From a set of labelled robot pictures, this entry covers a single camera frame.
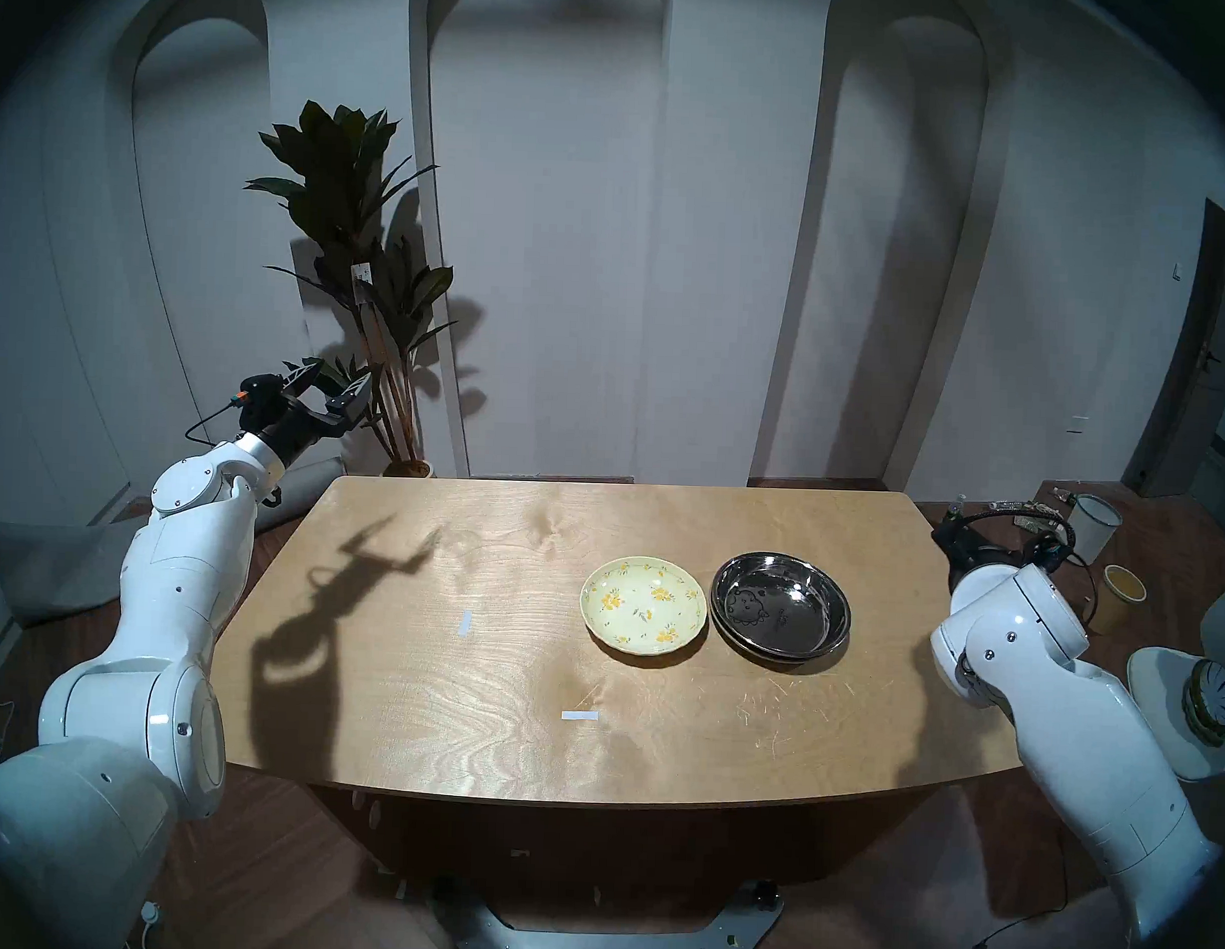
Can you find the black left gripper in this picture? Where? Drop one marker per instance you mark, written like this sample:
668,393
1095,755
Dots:
292,422

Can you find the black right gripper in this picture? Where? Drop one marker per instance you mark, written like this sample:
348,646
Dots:
980,553

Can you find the steel bowl with cartoon print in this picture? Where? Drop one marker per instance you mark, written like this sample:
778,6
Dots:
783,605

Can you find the yellow floral ceramic plate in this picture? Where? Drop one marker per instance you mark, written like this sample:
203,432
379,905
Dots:
643,605

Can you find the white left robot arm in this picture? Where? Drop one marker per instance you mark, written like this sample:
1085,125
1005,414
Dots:
157,613

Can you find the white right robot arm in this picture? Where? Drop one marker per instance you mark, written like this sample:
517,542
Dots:
1085,715

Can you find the small green bottle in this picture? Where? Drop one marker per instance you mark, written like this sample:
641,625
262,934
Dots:
957,503

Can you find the white round plant pot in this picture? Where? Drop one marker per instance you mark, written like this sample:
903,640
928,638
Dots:
407,468

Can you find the white enamel bucket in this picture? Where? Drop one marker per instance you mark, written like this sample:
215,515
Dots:
1099,526

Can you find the yellow paper cup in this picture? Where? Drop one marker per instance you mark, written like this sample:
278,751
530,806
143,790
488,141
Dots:
1124,596

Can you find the tall dark green plant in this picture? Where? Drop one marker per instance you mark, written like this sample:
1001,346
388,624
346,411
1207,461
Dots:
342,189

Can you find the white swivel chair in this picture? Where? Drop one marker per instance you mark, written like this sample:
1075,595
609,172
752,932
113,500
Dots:
1165,698

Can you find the round striped object on chair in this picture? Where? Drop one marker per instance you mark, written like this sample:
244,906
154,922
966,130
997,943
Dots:
1208,700

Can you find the dark wooden door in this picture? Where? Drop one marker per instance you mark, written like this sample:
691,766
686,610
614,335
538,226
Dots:
1191,379

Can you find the rolled grey mat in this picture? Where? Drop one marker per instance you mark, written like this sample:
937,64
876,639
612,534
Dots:
59,569

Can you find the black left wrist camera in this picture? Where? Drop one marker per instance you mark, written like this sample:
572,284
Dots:
258,393

